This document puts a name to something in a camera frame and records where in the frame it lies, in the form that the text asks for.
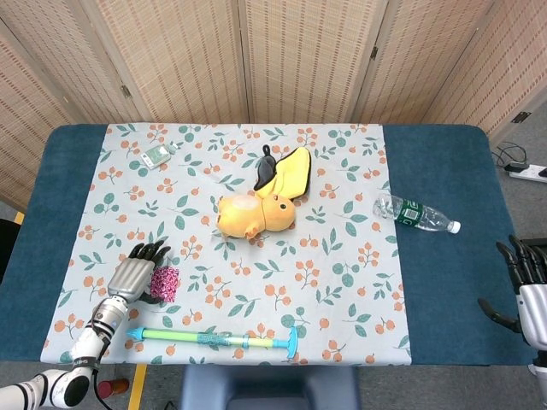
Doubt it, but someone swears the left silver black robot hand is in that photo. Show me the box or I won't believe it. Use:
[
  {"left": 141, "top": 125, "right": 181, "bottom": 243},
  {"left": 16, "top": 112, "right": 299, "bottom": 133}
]
[{"left": 106, "top": 240, "right": 172, "bottom": 305}]

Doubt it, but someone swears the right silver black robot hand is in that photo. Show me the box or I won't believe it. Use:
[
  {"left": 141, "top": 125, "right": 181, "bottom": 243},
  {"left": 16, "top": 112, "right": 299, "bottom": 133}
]
[{"left": 477, "top": 233, "right": 547, "bottom": 349}]

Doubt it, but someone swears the pink glitter pouch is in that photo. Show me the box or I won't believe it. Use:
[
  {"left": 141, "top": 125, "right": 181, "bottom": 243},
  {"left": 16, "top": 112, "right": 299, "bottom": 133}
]
[{"left": 149, "top": 265, "right": 180, "bottom": 303}]

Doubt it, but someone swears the green blue toy water pump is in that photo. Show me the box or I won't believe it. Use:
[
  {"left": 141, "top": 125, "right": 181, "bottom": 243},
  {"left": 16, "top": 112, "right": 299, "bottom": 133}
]
[{"left": 125, "top": 325, "right": 299, "bottom": 359}]

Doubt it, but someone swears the small green white box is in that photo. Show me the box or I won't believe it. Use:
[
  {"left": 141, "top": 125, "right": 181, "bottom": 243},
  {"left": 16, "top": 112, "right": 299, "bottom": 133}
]
[{"left": 139, "top": 143, "right": 171, "bottom": 169}]

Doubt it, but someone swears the floral print tablecloth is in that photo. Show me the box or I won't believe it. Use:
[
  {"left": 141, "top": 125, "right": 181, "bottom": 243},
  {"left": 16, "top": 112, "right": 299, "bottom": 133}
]
[{"left": 40, "top": 122, "right": 413, "bottom": 367}]

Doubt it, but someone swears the yellow plush duck toy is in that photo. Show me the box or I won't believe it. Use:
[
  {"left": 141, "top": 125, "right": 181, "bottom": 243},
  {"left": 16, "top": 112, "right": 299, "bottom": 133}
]
[{"left": 215, "top": 192, "right": 297, "bottom": 239}]

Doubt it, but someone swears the white power strip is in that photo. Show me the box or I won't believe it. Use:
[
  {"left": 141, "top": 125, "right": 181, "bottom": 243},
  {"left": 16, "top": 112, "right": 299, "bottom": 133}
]
[{"left": 503, "top": 162, "right": 547, "bottom": 184}]

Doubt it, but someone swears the clear plastic water bottle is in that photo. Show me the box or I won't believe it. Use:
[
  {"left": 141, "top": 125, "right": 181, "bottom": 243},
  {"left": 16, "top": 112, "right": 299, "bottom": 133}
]
[{"left": 372, "top": 192, "right": 462, "bottom": 235}]

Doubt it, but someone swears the dark blue table cover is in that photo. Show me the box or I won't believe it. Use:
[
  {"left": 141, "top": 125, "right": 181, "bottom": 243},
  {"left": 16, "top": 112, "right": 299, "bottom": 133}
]
[{"left": 0, "top": 122, "right": 540, "bottom": 368}]

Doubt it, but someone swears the blue padded chair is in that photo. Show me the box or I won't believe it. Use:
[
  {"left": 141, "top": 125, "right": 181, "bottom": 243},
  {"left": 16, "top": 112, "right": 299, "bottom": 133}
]
[{"left": 179, "top": 366, "right": 362, "bottom": 410}]

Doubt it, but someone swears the yellow black plush pouch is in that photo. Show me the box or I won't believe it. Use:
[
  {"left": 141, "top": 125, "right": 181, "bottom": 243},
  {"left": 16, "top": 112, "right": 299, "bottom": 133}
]
[{"left": 253, "top": 144, "right": 312, "bottom": 202}]

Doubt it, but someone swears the bamboo folding screen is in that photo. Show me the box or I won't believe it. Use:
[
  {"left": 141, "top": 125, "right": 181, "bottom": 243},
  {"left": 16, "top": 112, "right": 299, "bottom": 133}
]
[{"left": 0, "top": 0, "right": 547, "bottom": 213}]

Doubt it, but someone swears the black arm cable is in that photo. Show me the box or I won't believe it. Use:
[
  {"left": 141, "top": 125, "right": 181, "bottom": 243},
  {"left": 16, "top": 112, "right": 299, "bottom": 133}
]
[{"left": 87, "top": 337, "right": 113, "bottom": 410}]

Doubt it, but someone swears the black floor cable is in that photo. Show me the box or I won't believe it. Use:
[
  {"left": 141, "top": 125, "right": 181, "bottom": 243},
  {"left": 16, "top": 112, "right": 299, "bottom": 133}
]
[{"left": 491, "top": 141, "right": 529, "bottom": 170}]

